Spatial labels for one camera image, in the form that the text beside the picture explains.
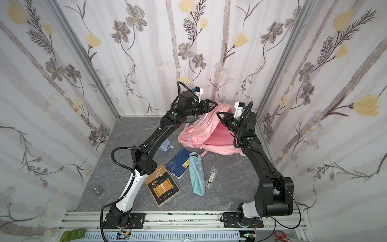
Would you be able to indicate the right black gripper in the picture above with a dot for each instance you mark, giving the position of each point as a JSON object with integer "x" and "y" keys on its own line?
{"x": 228, "y": 120}

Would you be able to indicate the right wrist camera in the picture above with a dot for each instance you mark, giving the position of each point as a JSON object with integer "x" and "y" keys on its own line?
{"x": 239, "y": 108}

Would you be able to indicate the green circuit board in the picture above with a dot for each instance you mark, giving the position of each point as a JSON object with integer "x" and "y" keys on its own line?
{"x": 75, "y": 234}

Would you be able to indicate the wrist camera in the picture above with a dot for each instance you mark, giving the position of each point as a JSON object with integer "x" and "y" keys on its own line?
{"x": 198, "y": 92}
{"x": 239, "y": 108}

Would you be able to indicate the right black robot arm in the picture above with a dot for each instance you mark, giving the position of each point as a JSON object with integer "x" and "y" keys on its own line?
{"x": 274, "y": 195}

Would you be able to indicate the red scissors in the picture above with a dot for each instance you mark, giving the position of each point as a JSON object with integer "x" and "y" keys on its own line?
{"x": 281, "y": 236}

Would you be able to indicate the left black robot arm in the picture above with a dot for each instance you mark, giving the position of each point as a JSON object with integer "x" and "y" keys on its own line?
{"x": 117, "y": 214}

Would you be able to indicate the white cable duct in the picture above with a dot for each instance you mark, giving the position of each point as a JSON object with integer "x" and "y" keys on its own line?
{"x": 177, "y": 236}

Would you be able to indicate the light blue pencil sharpener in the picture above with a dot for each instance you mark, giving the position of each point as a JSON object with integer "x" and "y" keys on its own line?
{"x": 165, "y": 146}

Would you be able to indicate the blue book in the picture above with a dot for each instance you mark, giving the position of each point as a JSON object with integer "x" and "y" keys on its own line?
{"x": 179, "y": 164}

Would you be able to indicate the pink backpack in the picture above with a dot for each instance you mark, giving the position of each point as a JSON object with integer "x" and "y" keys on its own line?
{"x": 209, "y": 134}

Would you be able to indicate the teal pencil case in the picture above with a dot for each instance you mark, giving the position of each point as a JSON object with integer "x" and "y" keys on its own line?
{"x": 196, "y": 174}

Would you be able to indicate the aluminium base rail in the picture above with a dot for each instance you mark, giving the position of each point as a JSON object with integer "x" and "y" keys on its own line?
{"x": 187, "y": 221}

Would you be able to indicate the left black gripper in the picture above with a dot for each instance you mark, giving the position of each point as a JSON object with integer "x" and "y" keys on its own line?
{"x": 201, "y": 107}

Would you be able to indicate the clear plastic case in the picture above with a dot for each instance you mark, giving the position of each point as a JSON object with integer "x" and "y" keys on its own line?
{"x": 211, "y": 177}

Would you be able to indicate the brown and black book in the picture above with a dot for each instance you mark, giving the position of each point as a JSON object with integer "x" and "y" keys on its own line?
{"x": 161, "y": 185}

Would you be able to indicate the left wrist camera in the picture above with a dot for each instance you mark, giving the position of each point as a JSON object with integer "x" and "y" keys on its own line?
{"x": 198, "y": 92}

